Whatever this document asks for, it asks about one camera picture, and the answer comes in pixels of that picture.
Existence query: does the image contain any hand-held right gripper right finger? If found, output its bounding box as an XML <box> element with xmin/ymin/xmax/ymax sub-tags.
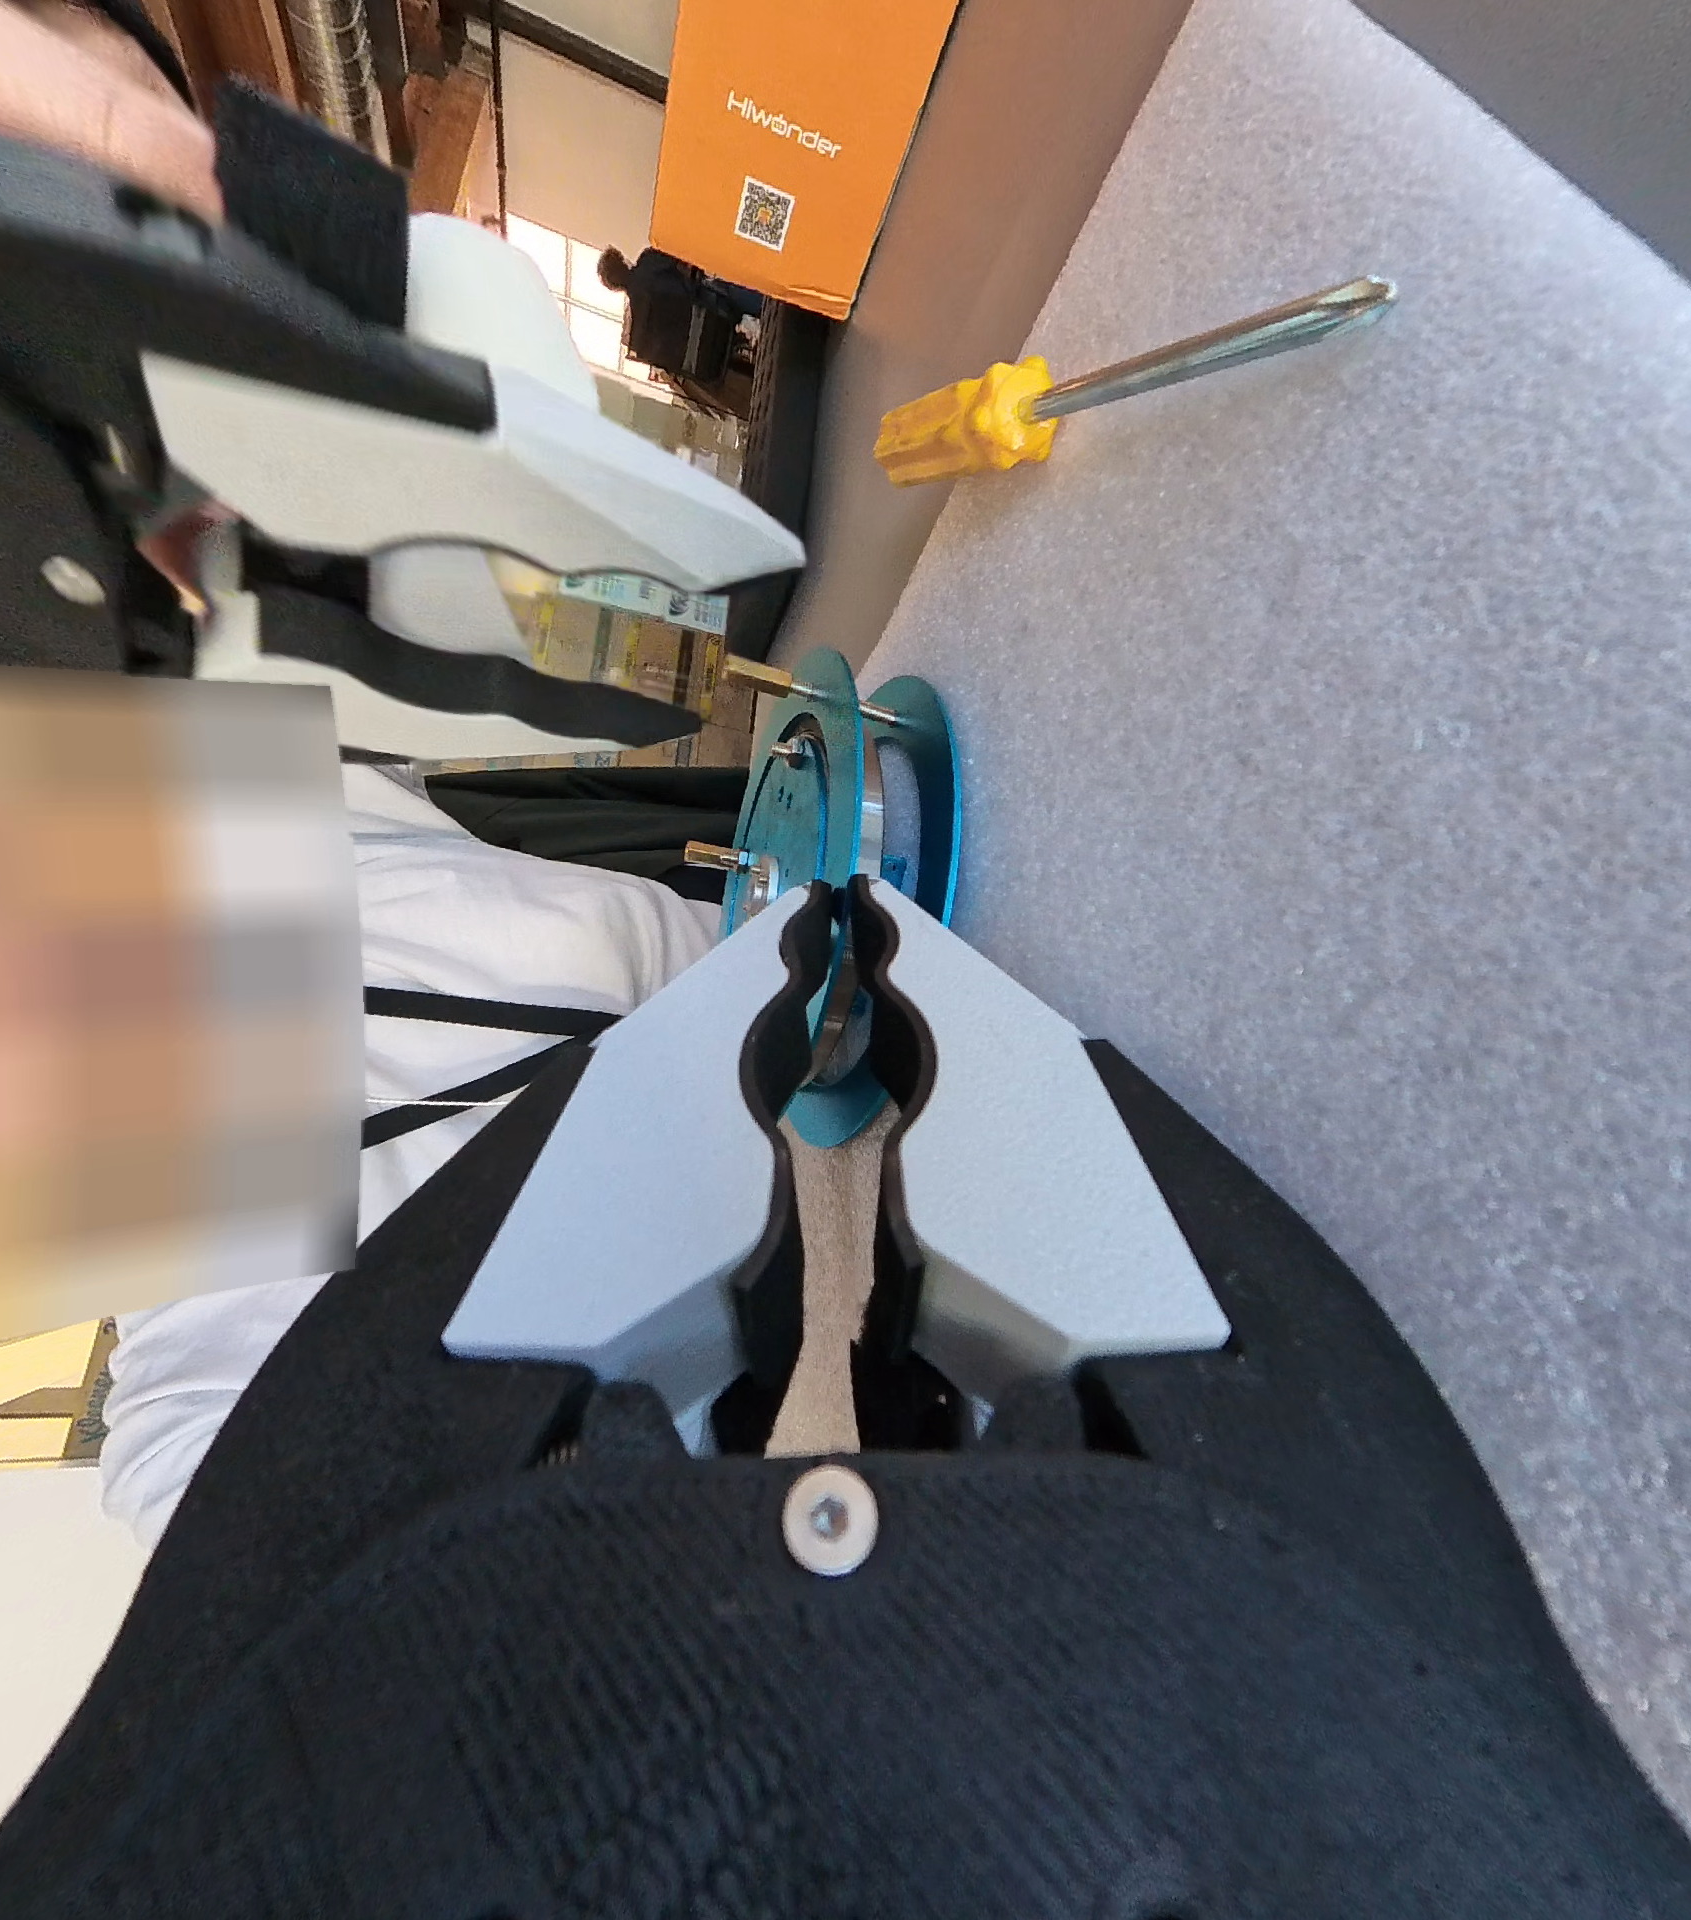
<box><xmin>848</xmin><ymin>871</ymin><xmax>1238</xmax><ymax>1453</ymax></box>

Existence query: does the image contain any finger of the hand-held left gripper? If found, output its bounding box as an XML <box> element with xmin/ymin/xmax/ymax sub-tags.
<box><xmin>140</xmin><ymin>352</ymin><xmax>807</xmax><ymax>669</ymax></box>
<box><xmin>193</xmin><ymin>542</ymin><xmax>707</xmax><ymax>760</ymax></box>

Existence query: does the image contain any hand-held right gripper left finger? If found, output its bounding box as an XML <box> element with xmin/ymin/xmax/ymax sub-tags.
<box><xmin>445</xmin><ymin>883</ymin><xmax>834</xmax><ymax>1453</ymax></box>

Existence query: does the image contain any blue round metal turntable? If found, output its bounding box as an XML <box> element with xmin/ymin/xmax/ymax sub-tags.
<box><xmin>731</xmin><ymin>645</ymin><xmax>963</xmax><ymax>1157</ymax></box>

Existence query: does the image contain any person's left hand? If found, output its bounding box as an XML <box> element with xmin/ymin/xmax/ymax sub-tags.
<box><xmin>0</xmin><ymin>0</ymin><xmax>224</xmax><ymax>224</ymax></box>

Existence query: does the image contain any white foam sheet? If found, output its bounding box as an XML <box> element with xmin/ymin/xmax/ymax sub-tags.
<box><xmin>848</xmin><ymin>0</ymin><xmax>1691</xmax><ymax>1920</ymax></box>

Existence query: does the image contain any orange cardboard box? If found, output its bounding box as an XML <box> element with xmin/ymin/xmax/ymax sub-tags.
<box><xmin>647</xmin><ymin>0</ymin><xmax>963</xmax><ymax>325</ymax></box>

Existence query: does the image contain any black strap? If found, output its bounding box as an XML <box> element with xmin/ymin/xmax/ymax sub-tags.
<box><xmin>360</xmin><ymin>984</ymin><xmax>623</xmax><ymax>1042</ymax></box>

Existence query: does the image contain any yellow handled screwdriver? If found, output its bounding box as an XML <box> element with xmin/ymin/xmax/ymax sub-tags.
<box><xmin>870</xmin><ymin>277</ymin><xmax>1400</xmax><ymax>485</ymax></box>

